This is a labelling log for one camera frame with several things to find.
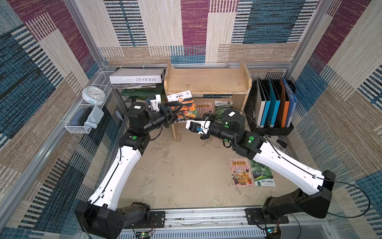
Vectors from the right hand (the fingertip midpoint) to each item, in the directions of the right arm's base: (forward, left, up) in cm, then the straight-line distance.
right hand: (191, 114), depth 62 cm
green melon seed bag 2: (+25, -17, -20) cm, 36 cm away
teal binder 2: (+20, -47, -16) cm, 54 cm away
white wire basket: (+34, +53, -7) cm, 63 cm away
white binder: (+20, -38, -15) cm, 46 cm away
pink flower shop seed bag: (-9, -28, -41) cm, 50 cm away
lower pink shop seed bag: (+23, -6, -19) cm, 31 cm away
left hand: (+3, +4, +1) cm, 5 cm away
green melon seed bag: (-10, -40, -41) cm, 58 cm away
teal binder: (+19, -44, -23) cm, 54 cm away
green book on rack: (+33, +30, -14) cm, 47 cm away
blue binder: (+19, -56, -13) cm, 60 cm away
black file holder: (+39, -43, -36) cm, 68 cm away
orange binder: (+20, -53, -17) cm, 59 cm away
